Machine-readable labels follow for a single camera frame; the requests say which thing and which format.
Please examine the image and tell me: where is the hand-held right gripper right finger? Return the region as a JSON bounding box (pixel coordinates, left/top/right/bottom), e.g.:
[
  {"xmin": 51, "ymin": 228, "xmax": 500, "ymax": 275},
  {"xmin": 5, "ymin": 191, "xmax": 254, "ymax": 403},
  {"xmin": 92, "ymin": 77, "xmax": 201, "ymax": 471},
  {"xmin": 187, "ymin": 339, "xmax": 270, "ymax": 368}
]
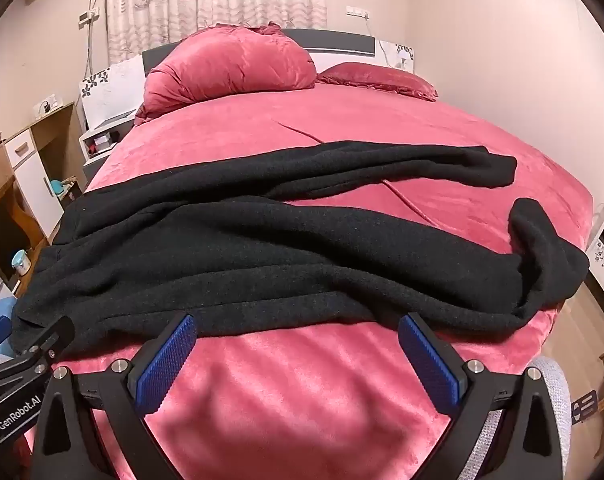
[{"xmin": 398, "ymin": 312, "xmax": 565, "ymax": 480}]

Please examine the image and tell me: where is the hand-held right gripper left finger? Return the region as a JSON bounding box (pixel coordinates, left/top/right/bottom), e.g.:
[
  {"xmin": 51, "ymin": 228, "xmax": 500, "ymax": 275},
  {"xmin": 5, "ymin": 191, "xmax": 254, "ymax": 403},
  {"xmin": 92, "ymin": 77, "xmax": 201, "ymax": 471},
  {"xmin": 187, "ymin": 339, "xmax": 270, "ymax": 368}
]
[{"xmin": 32, "ymin": 312, "xmax": 199, "ymax": 480}]

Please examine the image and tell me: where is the black knit garment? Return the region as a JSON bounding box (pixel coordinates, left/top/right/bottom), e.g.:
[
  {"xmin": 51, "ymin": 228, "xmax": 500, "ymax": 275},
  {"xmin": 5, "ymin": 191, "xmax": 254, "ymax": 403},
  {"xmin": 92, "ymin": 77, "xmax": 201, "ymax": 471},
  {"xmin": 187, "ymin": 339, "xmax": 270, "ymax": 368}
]
[{"xmin": 12, "ymin": 141, "xmax": 590, "ymax": 361}]

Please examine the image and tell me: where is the bed with pink sheet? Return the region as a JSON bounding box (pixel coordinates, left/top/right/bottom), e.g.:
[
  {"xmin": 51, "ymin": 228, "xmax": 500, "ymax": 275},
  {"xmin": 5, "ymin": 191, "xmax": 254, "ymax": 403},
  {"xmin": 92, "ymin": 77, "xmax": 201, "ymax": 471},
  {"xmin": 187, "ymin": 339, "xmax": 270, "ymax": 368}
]
[{"xmin": 24, "ymin": 82, "xmax": 595, "ymax": 480}]

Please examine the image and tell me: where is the wooden cabinet with white doors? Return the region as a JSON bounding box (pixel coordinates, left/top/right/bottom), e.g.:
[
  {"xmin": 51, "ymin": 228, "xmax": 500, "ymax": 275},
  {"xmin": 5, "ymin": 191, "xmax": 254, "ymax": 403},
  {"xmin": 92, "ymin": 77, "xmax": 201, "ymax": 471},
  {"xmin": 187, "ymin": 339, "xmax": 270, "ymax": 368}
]
[{"xmin": 4, "ymin": 101, "xmax": 88, "ymax": 241}]

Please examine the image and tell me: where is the white grey nightstand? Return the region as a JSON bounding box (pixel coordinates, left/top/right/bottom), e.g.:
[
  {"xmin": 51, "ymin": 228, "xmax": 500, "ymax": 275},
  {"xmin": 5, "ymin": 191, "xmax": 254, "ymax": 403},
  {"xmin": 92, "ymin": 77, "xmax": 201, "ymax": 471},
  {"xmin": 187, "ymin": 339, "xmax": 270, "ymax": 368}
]
[{"xmin": 79, "ymin": 109, "xmax": 138, "ymax": 186}]

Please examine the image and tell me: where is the large pink pillow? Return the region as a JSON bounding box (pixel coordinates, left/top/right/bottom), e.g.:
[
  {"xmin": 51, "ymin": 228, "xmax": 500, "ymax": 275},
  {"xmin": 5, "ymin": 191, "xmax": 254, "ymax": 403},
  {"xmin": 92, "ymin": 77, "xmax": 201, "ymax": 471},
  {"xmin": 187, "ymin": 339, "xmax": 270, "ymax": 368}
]
[{"xmin": 134, "ymin": 22, "xmax": 317, "ymax": 126}]

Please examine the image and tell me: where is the grey white headboard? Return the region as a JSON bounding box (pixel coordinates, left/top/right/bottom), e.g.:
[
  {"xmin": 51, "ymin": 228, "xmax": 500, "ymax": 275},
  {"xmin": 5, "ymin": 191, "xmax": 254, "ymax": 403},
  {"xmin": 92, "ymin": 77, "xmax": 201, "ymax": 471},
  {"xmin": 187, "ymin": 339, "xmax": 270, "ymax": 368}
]
[{"xmin": 142, "ymin": 28, "xmax": 383, "ymax": 81}]

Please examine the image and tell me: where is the hanging grey cable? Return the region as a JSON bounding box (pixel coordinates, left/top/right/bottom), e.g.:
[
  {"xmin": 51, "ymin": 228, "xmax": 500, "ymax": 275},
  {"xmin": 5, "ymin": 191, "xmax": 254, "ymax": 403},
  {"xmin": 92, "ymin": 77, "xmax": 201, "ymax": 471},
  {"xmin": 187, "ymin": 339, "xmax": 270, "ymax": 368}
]
[{"xmin": 83, "ymin": 0, "xmax": 105, "ymax": 83}]

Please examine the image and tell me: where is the white cable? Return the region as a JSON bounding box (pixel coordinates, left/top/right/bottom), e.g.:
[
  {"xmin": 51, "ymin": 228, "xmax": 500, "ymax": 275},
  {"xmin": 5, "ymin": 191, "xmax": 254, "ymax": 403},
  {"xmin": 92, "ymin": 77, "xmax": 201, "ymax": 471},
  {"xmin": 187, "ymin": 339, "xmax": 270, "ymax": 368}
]
[{"xmin": 363, "ymin": 14, "xmax": 407, "ymax": 70}]

